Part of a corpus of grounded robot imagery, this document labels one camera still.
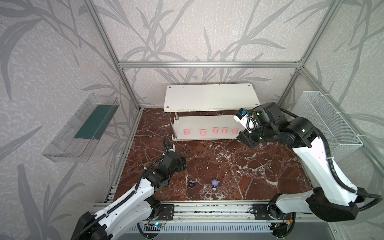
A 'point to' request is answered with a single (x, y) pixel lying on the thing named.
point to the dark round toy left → (191, 184)
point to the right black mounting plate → (261, 212)
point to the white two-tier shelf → (199, 97)
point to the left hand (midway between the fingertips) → (182, 155)
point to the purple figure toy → (215, 182)
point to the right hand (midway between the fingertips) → (240, 129)
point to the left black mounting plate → (167, 212)
